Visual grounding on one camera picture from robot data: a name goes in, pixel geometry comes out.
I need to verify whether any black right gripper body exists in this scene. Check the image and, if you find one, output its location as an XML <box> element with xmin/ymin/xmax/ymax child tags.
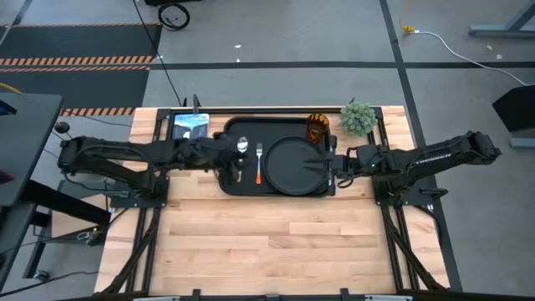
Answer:
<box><xmin>329</xmin><ymin>152</ymin><xmax>356</xmax><ymax>180</ymax></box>

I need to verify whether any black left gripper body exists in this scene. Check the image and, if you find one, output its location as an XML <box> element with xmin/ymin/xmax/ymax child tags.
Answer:
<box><xmin>196</xmin><ymin>132</ymin><xmax>237</xmax><ymax>172</ymax></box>

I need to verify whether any metal spoon orange handle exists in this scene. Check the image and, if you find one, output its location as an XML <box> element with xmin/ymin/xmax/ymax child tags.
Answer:
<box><xmin>236</xmin><ymin>135</ymin><xmax>249</xmax><ymax>184</ymax></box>

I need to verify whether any metal fork orange handle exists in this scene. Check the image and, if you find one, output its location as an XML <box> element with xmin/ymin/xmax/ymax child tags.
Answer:
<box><xmin>255</xmin><ymin>141</ymin><xmax>263</xmax><ymax>186</ymax></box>

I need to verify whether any black round plate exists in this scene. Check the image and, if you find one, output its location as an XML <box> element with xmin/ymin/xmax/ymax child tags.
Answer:
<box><xmin>264</xmin><ymin>136</ymin><xmax>331</xmax><ymax>196</ymax></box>

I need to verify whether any black rectangular tray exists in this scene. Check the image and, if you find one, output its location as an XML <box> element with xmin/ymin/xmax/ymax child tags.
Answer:
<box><xmin>217</xmin><ymin>115</ymin><xmax>337</xmax><ymax>197</ymax></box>

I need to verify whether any small green artificial plant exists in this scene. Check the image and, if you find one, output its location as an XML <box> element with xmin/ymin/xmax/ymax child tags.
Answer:
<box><xmin>339</xmin><ymin>98</ymin><xmax>378</xmax><ymax>137</ymax></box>

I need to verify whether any black hazard-striped floor mat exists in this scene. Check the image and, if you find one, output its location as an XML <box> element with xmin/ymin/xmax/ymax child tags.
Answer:
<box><xmin>0</xmin><ymin>23</ymin><xmax>163</xmax><ymax>117</ymax></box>

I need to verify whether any black box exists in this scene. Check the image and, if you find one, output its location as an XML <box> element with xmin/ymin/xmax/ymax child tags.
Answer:
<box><xmin>492</xmin><ymin>84</ymin><xmax>535</xmax><ymax>133</ymax></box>

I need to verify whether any black side desk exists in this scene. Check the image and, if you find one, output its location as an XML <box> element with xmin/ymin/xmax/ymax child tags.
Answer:
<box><xmin>0</xmin><ymin>92</ymin><xmax>64</xmax><ymax>208</ymax></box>

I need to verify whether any grey table leg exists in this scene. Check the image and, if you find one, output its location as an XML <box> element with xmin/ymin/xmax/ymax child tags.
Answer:
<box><xmin>467</xmin><ymin>0</ymin><xmax>535</xmax><ymax>39</ymax></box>

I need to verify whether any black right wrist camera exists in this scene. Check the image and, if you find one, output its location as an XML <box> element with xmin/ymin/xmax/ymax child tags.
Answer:
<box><xmin>355</xmin><ymin>145</ymin><xmax>382</xmax><ymax>168</ymax></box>

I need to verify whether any black aluminium table frame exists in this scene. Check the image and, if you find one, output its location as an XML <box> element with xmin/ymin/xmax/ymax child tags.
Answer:
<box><xmin>99</xmin><ymin>106</ymin><xmax>465</xmax><ymax>301</ymax></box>

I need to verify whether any long black floor cable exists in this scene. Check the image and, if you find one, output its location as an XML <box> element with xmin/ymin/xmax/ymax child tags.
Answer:
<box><xmin>132</xmin><ymin>0</ymin><xmax>186</xmax><ymax>108</ymax></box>

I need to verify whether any coiled black cable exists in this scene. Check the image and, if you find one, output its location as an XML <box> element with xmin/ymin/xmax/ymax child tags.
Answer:
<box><xmin>157</xmin><ymin>2</ymin><xmax>191</xmax><ymax>32</ymax></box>

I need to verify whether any white floor cable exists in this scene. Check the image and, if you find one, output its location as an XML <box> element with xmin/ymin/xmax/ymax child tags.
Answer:
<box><xmin>400</xmin><ymin>24</ymin><xmax>535</xmax><ymax>87</ymax></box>

